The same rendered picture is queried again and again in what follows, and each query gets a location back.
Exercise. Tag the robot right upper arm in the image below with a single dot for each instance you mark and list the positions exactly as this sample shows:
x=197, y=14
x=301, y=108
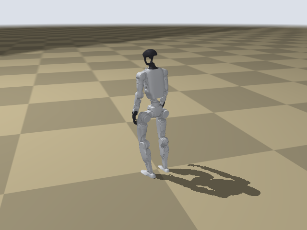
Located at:
x=165, y=79

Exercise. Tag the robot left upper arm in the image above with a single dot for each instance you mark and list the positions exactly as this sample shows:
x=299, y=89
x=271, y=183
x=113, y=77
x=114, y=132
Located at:
x=140, y=77

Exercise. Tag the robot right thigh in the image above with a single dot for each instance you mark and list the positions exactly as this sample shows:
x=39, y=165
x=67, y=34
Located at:
x=161, y=126

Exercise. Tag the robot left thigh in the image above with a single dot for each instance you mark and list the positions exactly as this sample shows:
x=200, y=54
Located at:
x=143, y=119

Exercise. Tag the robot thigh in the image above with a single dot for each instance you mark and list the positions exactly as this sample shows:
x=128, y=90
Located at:
x=143, y=119
x=161, y=126

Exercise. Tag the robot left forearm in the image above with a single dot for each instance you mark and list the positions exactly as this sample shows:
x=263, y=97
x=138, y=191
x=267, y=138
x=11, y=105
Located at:
x=136, y=103

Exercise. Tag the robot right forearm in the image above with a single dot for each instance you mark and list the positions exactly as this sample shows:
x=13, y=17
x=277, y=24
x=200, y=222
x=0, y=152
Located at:
x=162, y=99

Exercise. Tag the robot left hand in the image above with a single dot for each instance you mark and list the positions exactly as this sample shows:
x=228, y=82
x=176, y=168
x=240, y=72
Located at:
x=134, y=117

